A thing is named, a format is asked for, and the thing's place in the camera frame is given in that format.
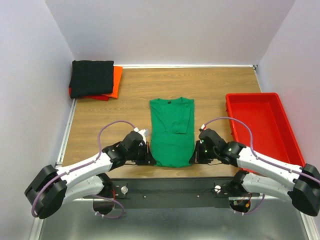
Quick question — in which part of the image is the folded red t shirt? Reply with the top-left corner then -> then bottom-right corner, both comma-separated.
68,87 -> 110,101

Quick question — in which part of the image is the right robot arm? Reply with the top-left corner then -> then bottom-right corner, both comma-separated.
197,128 -> 320,217

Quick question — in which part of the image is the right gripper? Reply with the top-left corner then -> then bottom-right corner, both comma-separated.
189,139 -> 218,164

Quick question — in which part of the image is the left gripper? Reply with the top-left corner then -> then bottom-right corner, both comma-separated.
126,142 -> 157,166

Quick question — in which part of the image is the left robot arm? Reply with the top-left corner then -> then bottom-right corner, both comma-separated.
24,128 -> 149,219

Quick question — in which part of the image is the folded black t shirt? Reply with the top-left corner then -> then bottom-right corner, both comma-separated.
69,60 -> 114,99

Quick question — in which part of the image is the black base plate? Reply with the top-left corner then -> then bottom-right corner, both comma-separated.
82,176 -> 268,215

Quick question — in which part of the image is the folded orange t shirt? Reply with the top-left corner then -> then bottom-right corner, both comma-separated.
106,66 -> 123,99

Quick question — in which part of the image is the green t shirt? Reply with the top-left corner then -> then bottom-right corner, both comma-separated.
149,97 -> 195,168

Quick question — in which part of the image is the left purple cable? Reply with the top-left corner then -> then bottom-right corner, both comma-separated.
30,120 -> 138,220

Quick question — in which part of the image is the red plastic bin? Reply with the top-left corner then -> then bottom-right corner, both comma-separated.
225,92 -> 305,167

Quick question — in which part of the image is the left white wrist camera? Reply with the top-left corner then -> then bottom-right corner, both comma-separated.
133,127 -> 150,137

